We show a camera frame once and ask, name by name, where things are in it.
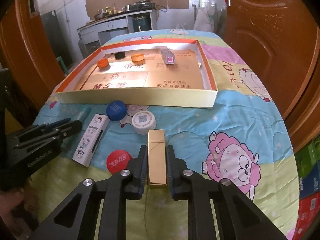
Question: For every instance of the brown wooden door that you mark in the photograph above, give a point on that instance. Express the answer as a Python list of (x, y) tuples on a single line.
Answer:
[(262, 30)]

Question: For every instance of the black bottle cap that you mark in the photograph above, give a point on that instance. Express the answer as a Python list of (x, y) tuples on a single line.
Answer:
[(120, 55)]

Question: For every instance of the green and blue carton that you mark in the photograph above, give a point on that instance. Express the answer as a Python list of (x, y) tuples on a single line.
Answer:
[(310, 155)]

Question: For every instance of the white bottle cap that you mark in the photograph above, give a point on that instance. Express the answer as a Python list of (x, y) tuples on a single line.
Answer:
[(143, 122)]

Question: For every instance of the metal basin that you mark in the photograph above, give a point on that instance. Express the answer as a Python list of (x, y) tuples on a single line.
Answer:
[(100, 15)]

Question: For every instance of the green air fryer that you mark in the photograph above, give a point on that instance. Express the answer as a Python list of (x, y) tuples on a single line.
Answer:
[(141, 23)]

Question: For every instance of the green metal stand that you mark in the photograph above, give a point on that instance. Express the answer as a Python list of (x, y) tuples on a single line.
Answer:
[(62, 63)]

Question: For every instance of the orange bottle cap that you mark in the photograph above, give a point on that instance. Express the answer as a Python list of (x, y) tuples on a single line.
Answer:
[(138, 57), (103, 63)]

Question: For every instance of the metal strike plate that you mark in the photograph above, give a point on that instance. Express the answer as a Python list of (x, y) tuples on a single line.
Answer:
[(33, 3)]

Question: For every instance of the black gas stove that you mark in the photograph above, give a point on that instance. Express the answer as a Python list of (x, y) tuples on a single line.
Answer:
[(141, 5)]

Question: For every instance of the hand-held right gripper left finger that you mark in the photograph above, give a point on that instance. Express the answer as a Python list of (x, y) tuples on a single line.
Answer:
[(142, 170)]

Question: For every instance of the red bottle cap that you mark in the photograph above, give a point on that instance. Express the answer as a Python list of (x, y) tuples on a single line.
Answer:
[(118, 161)]

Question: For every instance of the cartoon sheep printed tablecloth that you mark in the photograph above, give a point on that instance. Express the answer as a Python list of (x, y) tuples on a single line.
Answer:
[(225, 120)]

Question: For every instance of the gold lighter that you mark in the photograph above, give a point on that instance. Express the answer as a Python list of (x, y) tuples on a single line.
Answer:
[(156, 165)]

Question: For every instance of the white cartoon lighter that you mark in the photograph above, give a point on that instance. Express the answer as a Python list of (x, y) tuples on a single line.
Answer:
[(91, 140)]

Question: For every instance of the clear floral lighter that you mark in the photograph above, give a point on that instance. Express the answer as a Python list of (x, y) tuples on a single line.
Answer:
[(168, 56)]

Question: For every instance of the grey refrigerator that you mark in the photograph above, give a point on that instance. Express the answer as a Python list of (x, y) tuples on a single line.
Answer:
[(52, 37)]

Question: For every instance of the grey kitchen counter cabinet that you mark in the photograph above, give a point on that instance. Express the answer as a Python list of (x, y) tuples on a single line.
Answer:
[(110, 27)]

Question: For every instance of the person's left hand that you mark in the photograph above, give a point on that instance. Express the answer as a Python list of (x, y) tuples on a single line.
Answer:
[(10, 205)]

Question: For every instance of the wooden door jamb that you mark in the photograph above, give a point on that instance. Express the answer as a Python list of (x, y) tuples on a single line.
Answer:
[(25, 42), (308, 92)]

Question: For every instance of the white plastic bags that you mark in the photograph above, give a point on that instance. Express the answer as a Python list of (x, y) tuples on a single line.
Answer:
[(203, 17)]

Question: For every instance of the red carton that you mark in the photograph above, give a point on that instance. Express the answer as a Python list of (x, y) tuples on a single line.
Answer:
[(307, 215)]

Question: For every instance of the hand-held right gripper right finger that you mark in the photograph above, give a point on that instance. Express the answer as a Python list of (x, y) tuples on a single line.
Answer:
[(172, 172)]

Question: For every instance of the blue bottle cap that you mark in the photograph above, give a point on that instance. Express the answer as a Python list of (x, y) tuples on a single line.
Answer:
[(115, 109)]

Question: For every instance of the shallow orange-rimmed cardboard box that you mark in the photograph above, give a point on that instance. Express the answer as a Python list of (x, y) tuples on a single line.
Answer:
[(175, 82)]

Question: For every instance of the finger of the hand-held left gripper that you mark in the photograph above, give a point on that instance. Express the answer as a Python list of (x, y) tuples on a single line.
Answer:
[(71, 130), (45, 130)]

